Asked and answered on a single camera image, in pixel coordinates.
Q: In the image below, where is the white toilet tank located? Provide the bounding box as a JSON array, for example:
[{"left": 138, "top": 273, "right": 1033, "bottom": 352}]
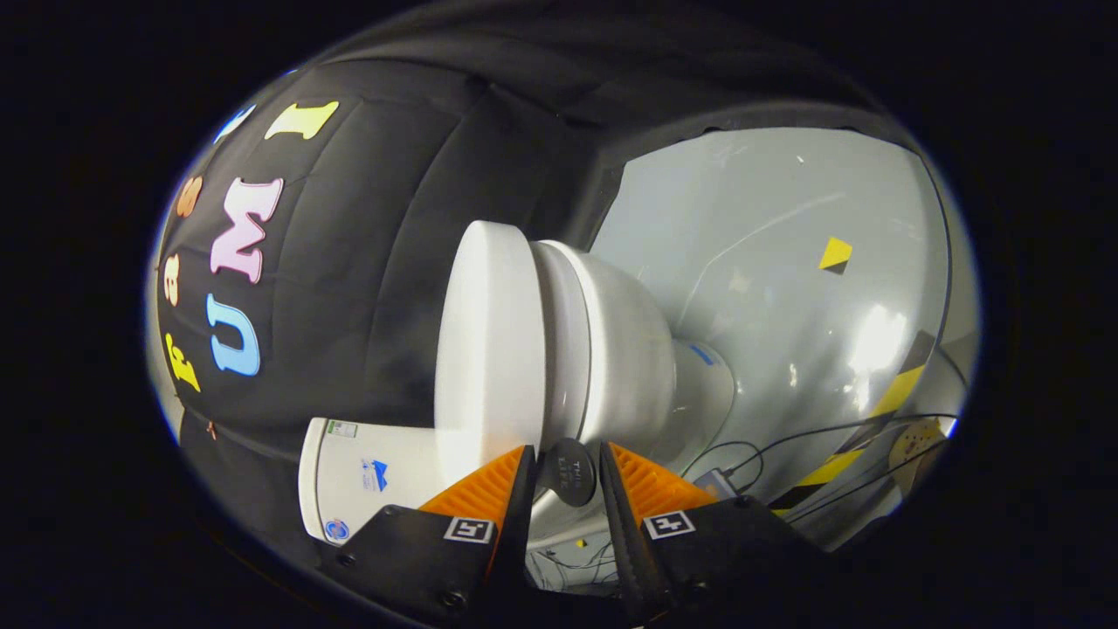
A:
[{"left": 299, "top": 417, "right": 457, "bottom": 548}]

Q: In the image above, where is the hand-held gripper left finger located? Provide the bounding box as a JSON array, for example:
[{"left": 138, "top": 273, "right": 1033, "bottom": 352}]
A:
[{"left": 314, "top": 444, "right": 536, "bottom": 629}]

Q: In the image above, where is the white toilet bowl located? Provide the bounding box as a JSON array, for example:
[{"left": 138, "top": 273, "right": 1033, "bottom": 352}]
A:
[{"left": 531, "top": 239, "right": 736, "bottom": 477}]

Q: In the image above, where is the thin tangled floor cable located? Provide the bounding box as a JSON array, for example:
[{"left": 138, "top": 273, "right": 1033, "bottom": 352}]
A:
[{"left": 528, "top": 538, "right": 614, "bottom": 595}]

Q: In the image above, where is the black backdrop cloth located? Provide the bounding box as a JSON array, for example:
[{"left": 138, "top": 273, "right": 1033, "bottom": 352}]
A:
[{"left": 148, "top": 0, "right": 922, "bottom": 564}]

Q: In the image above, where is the small grey box device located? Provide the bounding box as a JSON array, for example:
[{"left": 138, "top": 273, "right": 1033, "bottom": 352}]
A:
[{"left": 694, "top": 468, "right": 740, "bottom": 501}]

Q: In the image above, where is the black round lid pull tab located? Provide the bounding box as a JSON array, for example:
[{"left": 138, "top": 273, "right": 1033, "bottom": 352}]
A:
[{"left": 536, "top": 438, "right": 598, "bottom": 508}]

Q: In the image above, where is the yellow black floor tape strip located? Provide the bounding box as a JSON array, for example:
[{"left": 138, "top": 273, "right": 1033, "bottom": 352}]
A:
[{"left": 769, "top": 330, "right": 937, "bottom": 513}]

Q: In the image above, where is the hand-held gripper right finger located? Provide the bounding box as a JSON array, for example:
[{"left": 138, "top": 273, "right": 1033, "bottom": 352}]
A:
[{"left": 598, "top": 441, "right": 839, "bottom": 629}]

